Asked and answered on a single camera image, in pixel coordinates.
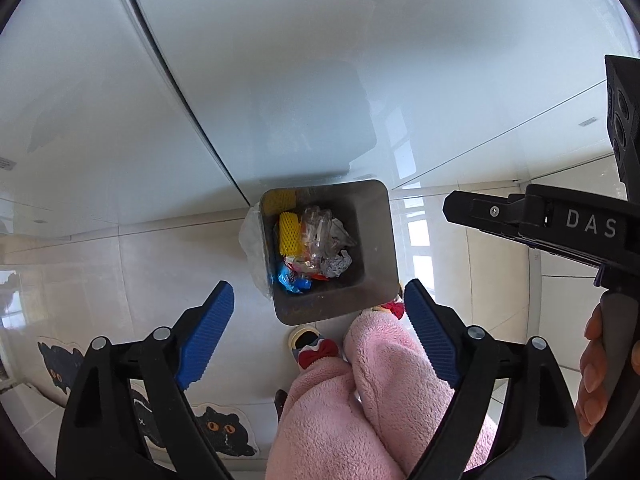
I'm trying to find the white cabinet door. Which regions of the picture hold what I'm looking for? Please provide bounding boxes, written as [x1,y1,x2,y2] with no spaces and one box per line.
[107,0,640,206]
[0,0,251,238]

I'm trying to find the pink fleece pants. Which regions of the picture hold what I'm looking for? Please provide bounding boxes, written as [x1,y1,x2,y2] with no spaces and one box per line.
[265,307,501,480]

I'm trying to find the yellow foam net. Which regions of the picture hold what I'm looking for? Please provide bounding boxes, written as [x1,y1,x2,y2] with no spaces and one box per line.
[277,211,302,259]
[264,187,296,215]

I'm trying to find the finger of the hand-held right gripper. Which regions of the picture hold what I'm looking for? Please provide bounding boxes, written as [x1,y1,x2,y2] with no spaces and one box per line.
[442,190,525,240]

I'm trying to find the person's right hand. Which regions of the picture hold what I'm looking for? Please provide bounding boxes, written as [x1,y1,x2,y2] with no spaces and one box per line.
[574,304,607,438]

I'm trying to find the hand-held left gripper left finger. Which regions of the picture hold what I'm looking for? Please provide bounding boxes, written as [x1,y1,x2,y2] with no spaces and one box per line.
[55,280,236,480]

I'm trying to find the silver wrapper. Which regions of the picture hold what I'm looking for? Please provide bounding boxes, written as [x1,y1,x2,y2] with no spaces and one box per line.
[320,250,353,279]

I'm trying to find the blue tissue packet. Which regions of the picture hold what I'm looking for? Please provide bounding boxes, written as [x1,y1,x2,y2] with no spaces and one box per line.
[276,264,312,295]

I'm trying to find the cartoon slipper red bow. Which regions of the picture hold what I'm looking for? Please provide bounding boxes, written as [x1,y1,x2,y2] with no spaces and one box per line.
[290,326,337,372]
[372,297,406,321]

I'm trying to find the steel trash bin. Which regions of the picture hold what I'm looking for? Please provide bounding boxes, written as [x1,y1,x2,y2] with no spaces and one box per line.
[259,179,399,328]

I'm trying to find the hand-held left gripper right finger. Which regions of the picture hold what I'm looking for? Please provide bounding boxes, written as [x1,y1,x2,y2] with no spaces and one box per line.
[403,279,587,480]

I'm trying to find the clear plastic bottle blue cap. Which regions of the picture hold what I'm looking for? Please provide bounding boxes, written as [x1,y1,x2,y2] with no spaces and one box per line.
[300,205,333,273]

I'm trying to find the black cat floor mat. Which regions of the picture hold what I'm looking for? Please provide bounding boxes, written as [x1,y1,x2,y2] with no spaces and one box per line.
[37,337,260,458]

